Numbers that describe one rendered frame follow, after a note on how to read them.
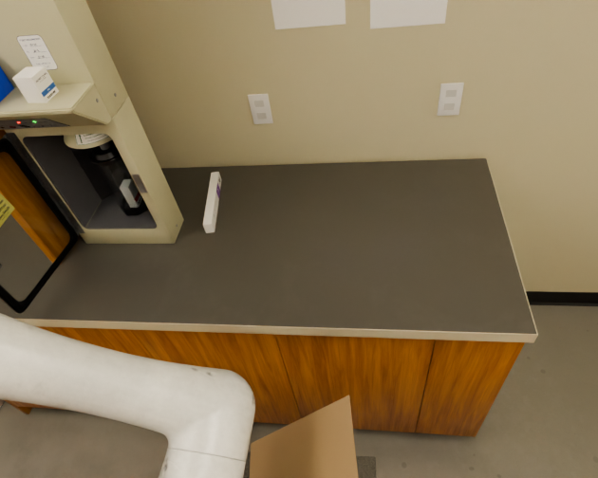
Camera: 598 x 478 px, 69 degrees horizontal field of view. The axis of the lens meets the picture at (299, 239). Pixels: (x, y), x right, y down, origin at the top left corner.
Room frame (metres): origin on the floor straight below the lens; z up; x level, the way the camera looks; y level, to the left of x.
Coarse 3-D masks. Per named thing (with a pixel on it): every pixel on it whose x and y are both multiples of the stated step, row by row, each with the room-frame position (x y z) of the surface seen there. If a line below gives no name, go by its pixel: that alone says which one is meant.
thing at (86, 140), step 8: (64, 136) 1.11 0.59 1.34; (72, 136) 1.08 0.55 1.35; (80, 136) 1.07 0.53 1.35; (88, 136) 1.07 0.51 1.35; (96, 136) 1.07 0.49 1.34; (104, 136) 1.08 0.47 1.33; (72, 144) 1.07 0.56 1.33; (80, 144) 1.06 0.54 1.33; (88, 144) 1.06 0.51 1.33; (96, 144) 1.06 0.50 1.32
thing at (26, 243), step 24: (0, 168) 1.00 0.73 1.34; (0, 192) 0.97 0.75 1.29; (24, 192) 1.02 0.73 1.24; (0, 216) 0.92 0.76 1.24; (24, 216) 0.97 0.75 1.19; (48, 216) 1.03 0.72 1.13; (0, 240) 0.88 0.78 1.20; (24, 240) 0.93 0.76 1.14; (48, 240) 0.98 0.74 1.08; (24, 264) 0.89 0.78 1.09; (48, 264) 0.94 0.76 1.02; (24, 288) 0.84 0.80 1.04
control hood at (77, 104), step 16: (16, 96) 1.01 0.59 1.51; (64, 96) 0.97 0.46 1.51; (80, 96) 0.95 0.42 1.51; (96, 96) 1.00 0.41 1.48; (0, 112) 0.95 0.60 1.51; (16, 112) 0.94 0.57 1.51; (32, 112) 0.92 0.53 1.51; (48, 112) 0.92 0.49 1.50; (64, 112) 0.91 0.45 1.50; (80, 112) 0.92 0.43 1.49; (96, 112) 0.97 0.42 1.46
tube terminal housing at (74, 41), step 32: (0, 0) 1.04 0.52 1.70; (32, 0) 1.02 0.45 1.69; (64, 0) 1.05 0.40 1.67; (0, 32) 1.05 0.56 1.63; (32, 32) 1.03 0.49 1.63; (64, 32) 1.02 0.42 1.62; (96, 32) 1.11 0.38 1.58; (0, 64) 1.06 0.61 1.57; (64, 64) 1.03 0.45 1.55; (96, 64) 1.05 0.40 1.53; (128, 96) 1.12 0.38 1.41; (32, 128) 1.07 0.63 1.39; (64, 128) 1.05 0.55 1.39; (96, 128) 1.03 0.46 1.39; (128, 128) 1.06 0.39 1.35; (128, 160) 1.02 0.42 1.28; (160, 192) 1.07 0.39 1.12; (160, 224) 1.02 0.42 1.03
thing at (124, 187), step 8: (96, 160) 1.11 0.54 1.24; (104, 160) 1.10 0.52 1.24; (112, 160) 1.10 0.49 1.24; (120, 160) 1.11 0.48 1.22; (104, 168) 1.10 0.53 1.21; (112, 168) 1.10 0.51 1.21; (120, 168) 1.11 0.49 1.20; (104, 176) 1.11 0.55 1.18; (112, 176) 1.10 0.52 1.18; (120, 176) 1.10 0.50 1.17; (128, 176) 1.11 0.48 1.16; (112, 184) 1.10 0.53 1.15; (120, 184) 1.10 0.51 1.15; (128, 184) 1.11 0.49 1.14; (120, 192) 1.10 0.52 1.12; (128, 192) 1.10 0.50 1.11; (136, 192) 1.11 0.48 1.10; (120, 200) 1.11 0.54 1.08; (128, 200) 1.10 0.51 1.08; (136, 200) 1.11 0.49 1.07; (128, 208) 1.10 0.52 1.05
